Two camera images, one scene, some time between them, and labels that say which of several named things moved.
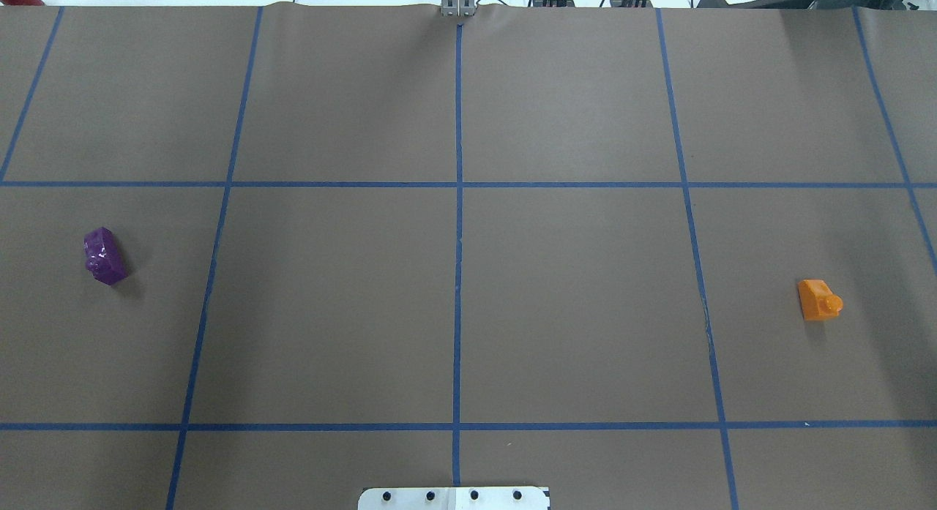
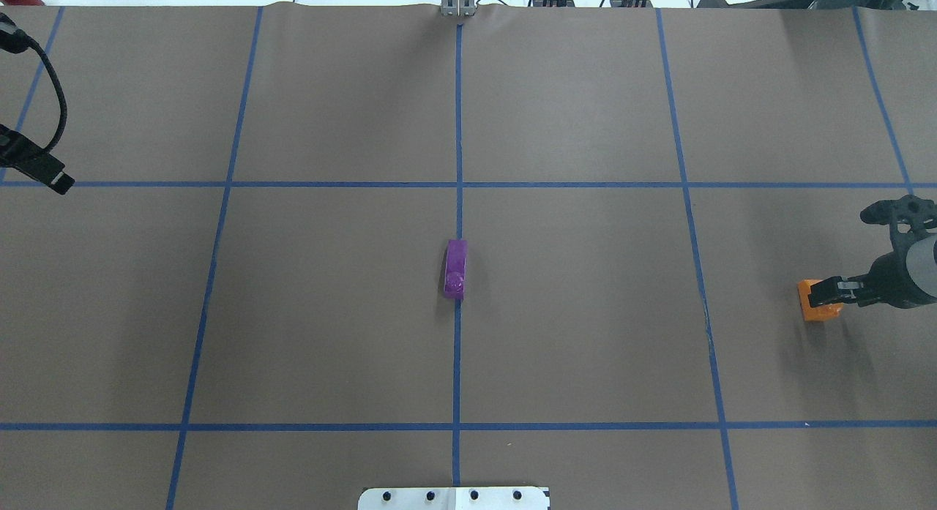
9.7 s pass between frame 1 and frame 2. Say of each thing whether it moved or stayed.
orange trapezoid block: stayed
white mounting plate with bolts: stayed
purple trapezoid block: moved
